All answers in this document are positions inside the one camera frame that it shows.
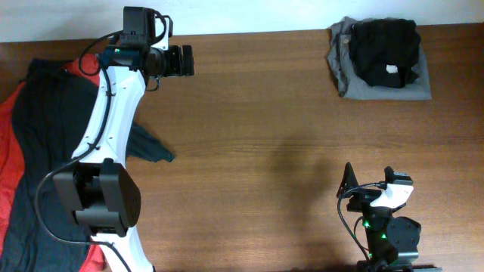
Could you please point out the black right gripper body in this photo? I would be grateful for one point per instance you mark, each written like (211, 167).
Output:
(363, 201)

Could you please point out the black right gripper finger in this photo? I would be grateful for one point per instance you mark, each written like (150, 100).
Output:
(349, 184)
(390, 175)

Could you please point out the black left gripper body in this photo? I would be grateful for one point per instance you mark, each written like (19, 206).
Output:
(171, 61)

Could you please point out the black shorts with white logo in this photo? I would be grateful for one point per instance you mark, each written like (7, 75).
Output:
(384, 51)

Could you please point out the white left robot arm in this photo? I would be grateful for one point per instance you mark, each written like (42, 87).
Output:
(94, 187)

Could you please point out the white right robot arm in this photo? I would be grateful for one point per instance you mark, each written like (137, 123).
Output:
(392, 241)

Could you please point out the red mesh garment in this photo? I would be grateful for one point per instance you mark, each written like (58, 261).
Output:
(13, 168)

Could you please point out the folded grey shorts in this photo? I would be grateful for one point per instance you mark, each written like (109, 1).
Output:
(353, 87)

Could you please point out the dark grey t-shirt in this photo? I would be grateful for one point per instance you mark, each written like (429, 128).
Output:
(49, 118)

